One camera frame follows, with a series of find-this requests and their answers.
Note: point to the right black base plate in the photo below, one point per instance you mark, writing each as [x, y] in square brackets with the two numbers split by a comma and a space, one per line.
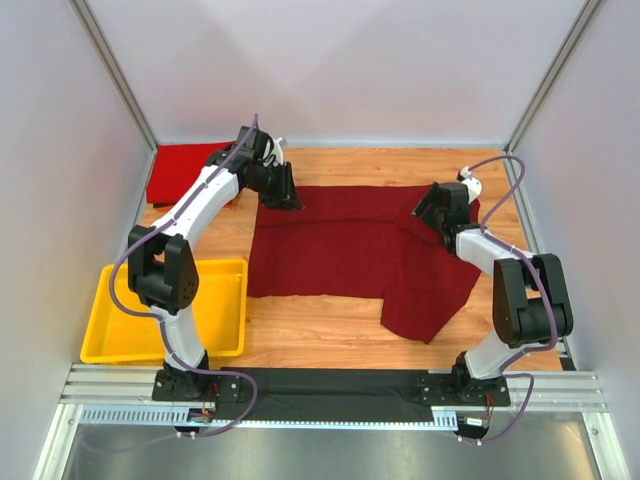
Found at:
[445, 389]

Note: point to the right aluminium frame post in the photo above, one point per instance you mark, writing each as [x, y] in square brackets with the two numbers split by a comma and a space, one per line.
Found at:
[586, 15]

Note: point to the bright red folded t-shirt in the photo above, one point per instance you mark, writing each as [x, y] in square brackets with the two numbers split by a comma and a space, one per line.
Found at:
[176, 168]

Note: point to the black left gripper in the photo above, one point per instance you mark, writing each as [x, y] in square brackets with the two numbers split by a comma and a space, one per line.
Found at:
[286, 185]

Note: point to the dark red t-shirt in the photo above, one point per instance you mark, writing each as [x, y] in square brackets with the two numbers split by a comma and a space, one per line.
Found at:
[362, 242]

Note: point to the aluminium frame post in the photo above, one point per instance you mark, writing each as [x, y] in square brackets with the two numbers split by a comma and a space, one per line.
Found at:
[586, 15]
[96, 36]

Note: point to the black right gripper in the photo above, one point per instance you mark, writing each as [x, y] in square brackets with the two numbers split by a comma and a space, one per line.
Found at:
[432, 203]

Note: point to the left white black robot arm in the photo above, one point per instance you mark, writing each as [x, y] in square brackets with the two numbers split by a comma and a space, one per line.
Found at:
[162, 270]

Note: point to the left aluminium frame post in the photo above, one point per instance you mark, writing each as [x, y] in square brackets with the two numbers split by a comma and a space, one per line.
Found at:
[96, 36]

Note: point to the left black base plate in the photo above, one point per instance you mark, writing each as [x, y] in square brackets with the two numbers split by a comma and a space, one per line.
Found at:
[171, 385]

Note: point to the yellow plastic bin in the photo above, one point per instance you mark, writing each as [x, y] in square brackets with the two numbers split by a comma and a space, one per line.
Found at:
[114, 337]

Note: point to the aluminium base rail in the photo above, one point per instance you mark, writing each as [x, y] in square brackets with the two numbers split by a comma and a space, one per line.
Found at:
[549, 391]

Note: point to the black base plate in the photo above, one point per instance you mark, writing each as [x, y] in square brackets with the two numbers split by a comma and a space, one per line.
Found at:
[445, 389]
[171, 385]

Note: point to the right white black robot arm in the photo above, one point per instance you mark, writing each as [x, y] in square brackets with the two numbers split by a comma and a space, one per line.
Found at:
[531, 308]

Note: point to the white slotted cable duct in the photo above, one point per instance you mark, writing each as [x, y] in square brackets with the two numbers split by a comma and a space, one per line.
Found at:
[190, 417]

